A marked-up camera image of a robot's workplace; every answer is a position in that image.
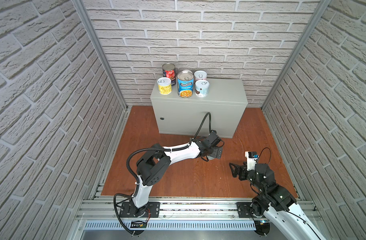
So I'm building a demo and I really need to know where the blue soup can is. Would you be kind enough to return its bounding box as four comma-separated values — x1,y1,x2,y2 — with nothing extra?
177,72,194,98

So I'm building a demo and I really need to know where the red tomato can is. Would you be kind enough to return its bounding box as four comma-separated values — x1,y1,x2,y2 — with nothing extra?
162,63,176,86

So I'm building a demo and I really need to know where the aluminium corner post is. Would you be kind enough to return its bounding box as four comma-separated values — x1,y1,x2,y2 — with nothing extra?
73,0,128,110
261,0,331,111

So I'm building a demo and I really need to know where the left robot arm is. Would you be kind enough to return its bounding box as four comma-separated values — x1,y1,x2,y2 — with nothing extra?
126,131,225,210

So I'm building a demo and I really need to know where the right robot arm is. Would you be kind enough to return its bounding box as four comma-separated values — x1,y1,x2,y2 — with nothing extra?
229,163,325,240

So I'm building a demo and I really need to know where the black corrugated cable hose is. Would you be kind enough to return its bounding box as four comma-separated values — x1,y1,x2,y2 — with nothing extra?
113,112,212,236

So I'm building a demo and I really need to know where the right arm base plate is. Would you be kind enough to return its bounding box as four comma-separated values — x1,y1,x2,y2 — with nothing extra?
236,201,272,218

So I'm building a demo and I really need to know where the right aluminium corner post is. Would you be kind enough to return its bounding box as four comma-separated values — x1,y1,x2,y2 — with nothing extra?
261,0,331,111

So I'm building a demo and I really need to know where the yellow labelled can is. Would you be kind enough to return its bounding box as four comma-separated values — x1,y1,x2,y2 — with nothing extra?
157,77,172,95

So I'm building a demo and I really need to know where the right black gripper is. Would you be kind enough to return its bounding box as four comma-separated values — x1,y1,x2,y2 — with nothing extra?
229,161,265,195

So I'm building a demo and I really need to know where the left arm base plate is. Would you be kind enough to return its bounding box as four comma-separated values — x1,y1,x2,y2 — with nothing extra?
119,202,160,218

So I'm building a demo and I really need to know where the left aluminium corner post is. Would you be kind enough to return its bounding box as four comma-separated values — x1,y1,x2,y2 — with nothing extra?
73,0,128,110

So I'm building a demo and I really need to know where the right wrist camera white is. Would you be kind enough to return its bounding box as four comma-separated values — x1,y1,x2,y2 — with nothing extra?
245,151,259,171

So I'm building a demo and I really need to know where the white flat-lid can front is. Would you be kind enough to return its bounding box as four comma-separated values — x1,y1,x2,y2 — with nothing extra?
181,70,193,74

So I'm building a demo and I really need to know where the grey metal cabinet box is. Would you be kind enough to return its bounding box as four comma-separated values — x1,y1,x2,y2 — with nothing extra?
150,79,248,138

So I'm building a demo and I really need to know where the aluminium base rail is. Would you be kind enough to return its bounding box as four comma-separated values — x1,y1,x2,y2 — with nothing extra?
71,196,325,230

